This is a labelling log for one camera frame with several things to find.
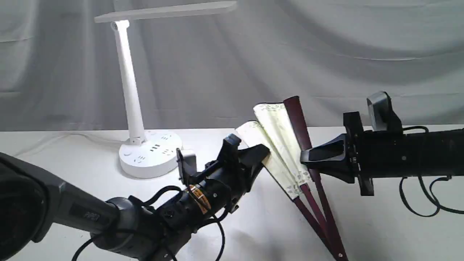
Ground thin white cable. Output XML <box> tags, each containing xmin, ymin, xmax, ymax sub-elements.
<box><xmin>14</xmin><ymin>132</ymin><xmax>125</xmax><ymax>156</ymax></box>

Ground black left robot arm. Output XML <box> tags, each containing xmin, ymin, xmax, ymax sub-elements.
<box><xmin>1</xmin><ymin>134</ymin><xmax>270</xmax><ymax>261</ymax></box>

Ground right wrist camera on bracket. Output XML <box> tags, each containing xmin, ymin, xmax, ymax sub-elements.
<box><xmin>366</xmin><ymin>91</ymin><xmax>404</xmax><ymax>136</ymax></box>

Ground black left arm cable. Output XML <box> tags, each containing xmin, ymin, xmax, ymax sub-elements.
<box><xmin>71</xmin><ymin>185</ymin><xmax>227</xmax><ymax>261</ymax></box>

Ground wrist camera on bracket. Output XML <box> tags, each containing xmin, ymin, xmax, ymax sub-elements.
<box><xmin>366</xmin><ymin>91</ymin><xmax>404</xmax><ymax>136</ymax></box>
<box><xmin>176</xmin><ymin>148</ymin><xmax>202</xmax><ymax>187</ymax></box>

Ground folding paper fan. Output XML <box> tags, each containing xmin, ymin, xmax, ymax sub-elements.
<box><xmin>235</xmin><ymin>96</ymin><xmax>348</xmax><ymax>261</ymax></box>

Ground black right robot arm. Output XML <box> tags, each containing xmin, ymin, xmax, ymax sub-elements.
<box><xmin>300</xmin><ymin>111</ymin><xmax>464</xmax><ymax>196</ymax></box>

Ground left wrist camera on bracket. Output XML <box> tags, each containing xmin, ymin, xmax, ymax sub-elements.
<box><xmin>176</xmin><ymin>148</ymin><xmax>202</xmax><ymax>187</ymax></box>

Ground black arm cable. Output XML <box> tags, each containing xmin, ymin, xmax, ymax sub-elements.
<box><xmin>71</xmin><ymin>185</ymin><xmax>227</xmax><ymax>261</ymax></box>
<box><xmin>399</xmin><ymin>125</ymin><xmax>464</xmax><ymax>218</ymax></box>

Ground white desk lamp with sockets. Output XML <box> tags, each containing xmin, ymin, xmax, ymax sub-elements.
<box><xmin>94</xmin><ymin>1</ymin><xmax>238</xmax><ymax>179</ymax></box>

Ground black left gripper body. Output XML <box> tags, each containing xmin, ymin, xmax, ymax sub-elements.
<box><xmin>174</xmin><ymin>134</ymin><xmax>247</xmax><ymax>221</ymax></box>

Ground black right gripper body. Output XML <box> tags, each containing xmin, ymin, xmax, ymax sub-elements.
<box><xmin>343</xmin><ymin>111</ymin><xmax>374</xmax><ymax>196</ymax></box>

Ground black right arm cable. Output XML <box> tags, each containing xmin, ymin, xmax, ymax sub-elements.
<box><xmin>399</xmin><ymin>125</ymin><xmax>464</xmax><ymax>218</ymax></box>

